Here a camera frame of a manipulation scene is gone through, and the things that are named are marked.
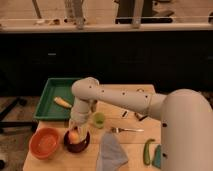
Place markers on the green tray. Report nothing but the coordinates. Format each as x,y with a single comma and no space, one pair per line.
47,109

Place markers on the small green cup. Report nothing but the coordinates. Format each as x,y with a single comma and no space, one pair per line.
98,120

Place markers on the corn cob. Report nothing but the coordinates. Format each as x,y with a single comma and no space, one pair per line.
60,101

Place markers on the apple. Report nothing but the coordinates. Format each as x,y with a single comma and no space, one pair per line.
74,137

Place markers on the teal object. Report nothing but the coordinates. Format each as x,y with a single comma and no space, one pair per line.
157,157

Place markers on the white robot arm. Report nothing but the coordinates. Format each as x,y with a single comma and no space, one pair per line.
186,120

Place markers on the dark purple bowl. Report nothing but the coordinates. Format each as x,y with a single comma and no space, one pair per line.
76,148

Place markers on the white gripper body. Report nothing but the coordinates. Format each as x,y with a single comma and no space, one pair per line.
79,114

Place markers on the black cabinet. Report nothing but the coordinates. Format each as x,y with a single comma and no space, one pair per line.
169,60

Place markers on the grey cloth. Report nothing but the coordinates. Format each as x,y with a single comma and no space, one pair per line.
111,155

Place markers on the office chair base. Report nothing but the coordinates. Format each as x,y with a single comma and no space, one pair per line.
8,120

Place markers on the orange bowl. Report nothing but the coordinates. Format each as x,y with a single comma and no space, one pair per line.
44,143

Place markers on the green cucumber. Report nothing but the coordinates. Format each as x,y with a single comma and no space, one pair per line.
146,154

